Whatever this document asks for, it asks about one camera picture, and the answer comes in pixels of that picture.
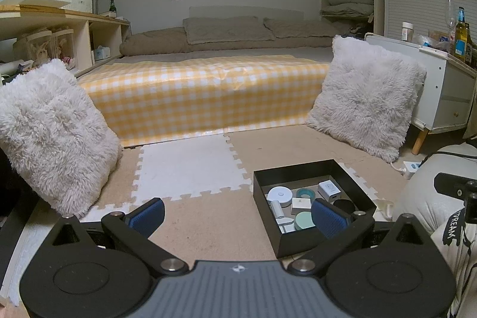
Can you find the translucent white plastic holder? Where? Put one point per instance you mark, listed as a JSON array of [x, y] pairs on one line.
[[384, 210]]

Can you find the wooden shelf unit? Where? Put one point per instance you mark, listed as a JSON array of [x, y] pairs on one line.
[[56, 18]]

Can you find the clear jar with doll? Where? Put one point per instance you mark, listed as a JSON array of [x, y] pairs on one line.
[[64, 48], [33, 48]]

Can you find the white power strip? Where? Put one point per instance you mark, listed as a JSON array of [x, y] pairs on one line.
[[413, 169]]

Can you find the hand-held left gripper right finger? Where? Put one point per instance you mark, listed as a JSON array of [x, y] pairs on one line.
[[326, 218]]

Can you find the yellow checked blanket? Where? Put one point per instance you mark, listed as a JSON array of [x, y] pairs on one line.
[[201, 94]]

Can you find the green glass bottle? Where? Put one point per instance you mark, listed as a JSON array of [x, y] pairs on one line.
[[112, 7]]

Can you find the white tissue box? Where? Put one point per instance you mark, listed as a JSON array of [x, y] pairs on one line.
[[101, 52]]

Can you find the black round lid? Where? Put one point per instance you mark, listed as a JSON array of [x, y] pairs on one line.
[[343, 207]]

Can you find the long white box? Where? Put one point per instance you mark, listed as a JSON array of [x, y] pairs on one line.
[[80, 1]]

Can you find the folded beige blankets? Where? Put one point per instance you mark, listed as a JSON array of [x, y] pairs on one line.
[[350, 5]]

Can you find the white foam puzzle mat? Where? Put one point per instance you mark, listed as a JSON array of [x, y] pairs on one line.
[[190, 169]]

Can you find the white plastic tube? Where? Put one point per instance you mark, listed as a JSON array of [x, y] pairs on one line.
[[276, 210]]

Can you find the person's leg in light pants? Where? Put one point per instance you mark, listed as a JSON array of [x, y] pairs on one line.
[[421, 195]]

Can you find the small white square box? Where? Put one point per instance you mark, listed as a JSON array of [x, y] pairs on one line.
[[301, 206]]

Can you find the white power adapter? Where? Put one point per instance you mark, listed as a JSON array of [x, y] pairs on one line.
[[329, 191]]

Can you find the fluffy white cushion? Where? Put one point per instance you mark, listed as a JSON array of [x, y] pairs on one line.
[[365, 98], [52, 131]]

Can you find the white plastic tool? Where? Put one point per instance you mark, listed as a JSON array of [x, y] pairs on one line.
[[286, 225]]

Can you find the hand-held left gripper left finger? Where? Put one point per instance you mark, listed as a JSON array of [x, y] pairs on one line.
[[147, 215]]

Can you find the clear wine glass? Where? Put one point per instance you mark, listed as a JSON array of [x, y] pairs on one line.
[[451, 18]]

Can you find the dark glass bottle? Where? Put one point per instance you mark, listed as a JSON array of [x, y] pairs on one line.
[[469, 49]]

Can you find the white cabinet with wooden legs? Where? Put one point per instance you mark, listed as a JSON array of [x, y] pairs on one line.
[[443, 94]]

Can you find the dark clothes pile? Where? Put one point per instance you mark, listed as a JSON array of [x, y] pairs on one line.
[[361, 32]]

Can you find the mint round lid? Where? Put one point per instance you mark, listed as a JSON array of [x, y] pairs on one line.
[[303, 222]]

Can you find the yellow beer bottle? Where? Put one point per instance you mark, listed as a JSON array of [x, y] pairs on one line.
[[460, 38]]

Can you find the jar with white lid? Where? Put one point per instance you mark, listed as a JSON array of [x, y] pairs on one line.
[[407, 32]]

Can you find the clear plastic bags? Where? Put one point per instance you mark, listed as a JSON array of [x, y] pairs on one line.
[[432, 40]]

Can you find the person's printed white shirt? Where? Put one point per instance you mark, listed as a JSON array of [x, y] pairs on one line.
[[465, 266]]

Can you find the beige bed pillow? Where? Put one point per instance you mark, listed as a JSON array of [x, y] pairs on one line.
[[227, 29], [298, 28]]

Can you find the black storage box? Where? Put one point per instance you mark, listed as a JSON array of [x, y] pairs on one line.
[[268, 221]]

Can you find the white round gadget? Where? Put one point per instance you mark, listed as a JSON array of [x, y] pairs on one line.
[[280, 195]]

